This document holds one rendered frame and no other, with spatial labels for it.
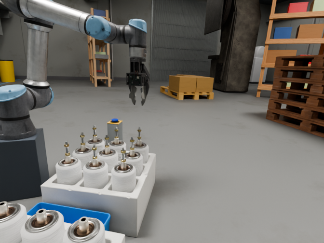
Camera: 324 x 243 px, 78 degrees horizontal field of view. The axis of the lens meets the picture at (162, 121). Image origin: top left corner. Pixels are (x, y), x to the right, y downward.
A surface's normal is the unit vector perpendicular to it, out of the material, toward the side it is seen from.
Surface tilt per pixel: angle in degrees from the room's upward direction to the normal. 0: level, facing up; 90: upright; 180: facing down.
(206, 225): 0
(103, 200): 90
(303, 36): 90
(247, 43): 93
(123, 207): 90
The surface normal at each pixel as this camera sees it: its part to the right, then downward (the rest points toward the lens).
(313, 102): -0.94, 0.06
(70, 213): -0.18, 0.22
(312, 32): -0.44, 0.23
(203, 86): 0.28, 0.27
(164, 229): 0.04, -0.96
